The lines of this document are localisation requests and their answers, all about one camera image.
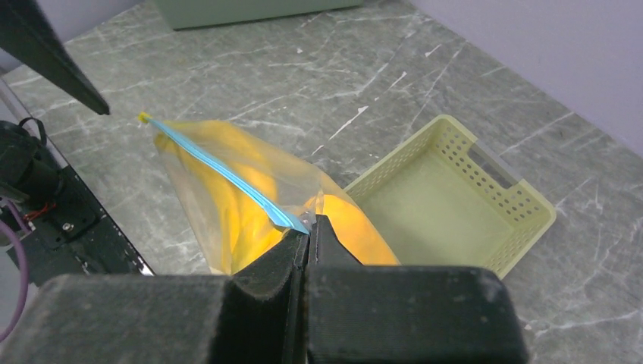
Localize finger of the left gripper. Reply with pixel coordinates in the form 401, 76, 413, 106
1, 0, 110, 115

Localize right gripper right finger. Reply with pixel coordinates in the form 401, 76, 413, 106
305, 215, 529, 363

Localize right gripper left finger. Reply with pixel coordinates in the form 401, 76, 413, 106
1, 232, 309, 363

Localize pale green perforated basket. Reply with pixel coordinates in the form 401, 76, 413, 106
346, 115, 557, 277

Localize clear zip top bag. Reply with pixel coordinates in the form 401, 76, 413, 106
139, 113, 398, 275

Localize yellow bananas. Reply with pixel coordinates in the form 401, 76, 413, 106
154, 120, 282, 274

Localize yellow bell pepper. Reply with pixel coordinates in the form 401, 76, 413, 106
315, 194, 400, 265

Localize clear lidded storage box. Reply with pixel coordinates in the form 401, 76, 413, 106
155, 0, 363, 30

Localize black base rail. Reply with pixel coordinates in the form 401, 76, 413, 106
0, 118, 154, 287

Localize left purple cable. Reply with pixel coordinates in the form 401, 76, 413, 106
0, 200, 31, 343

